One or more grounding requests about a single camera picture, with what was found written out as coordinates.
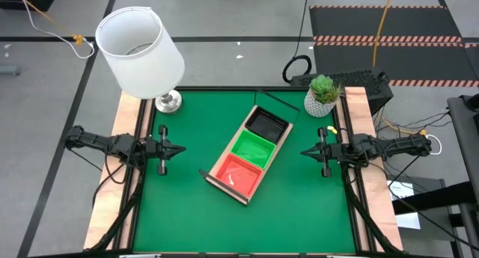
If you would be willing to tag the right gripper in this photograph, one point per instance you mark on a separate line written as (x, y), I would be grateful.
(333, 151)

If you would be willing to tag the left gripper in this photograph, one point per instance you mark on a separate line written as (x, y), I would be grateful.
(162, 149)

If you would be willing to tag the black slotted plastic basket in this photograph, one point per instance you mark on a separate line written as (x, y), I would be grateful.
(266, 126)

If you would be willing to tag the green slotted plastic basket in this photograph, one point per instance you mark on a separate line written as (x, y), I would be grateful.
(253, 149)

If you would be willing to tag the red slotted plastic basket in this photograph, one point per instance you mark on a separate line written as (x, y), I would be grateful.
(243, 172)

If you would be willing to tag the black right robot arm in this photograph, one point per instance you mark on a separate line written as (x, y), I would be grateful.
(389, 146)

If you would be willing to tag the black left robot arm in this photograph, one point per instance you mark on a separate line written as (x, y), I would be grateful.
(108, 143)

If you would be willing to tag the yellow tape strip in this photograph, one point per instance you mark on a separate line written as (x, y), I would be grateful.
(332, 130)

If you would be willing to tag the wooden table side board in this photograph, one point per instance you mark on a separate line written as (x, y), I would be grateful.
(127, 112)
(357, 104)

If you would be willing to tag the succulent in patterned white pot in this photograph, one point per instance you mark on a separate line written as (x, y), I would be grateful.
(323, 89)

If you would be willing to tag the black perforated computer case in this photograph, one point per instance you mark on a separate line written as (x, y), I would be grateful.
(359, 80)

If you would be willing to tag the white shade table lamp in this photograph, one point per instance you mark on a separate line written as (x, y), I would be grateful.
(142, 63)

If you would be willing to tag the white paper sheet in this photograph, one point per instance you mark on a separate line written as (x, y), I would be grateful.
(402, 188)

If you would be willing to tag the black mat hazard stripes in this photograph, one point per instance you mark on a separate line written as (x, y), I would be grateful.
(411, 60)
(411, 22)

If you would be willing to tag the grey cylinder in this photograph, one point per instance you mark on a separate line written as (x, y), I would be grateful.
(9, 70)

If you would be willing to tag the black desk frame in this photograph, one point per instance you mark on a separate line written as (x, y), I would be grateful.
(464, 138)

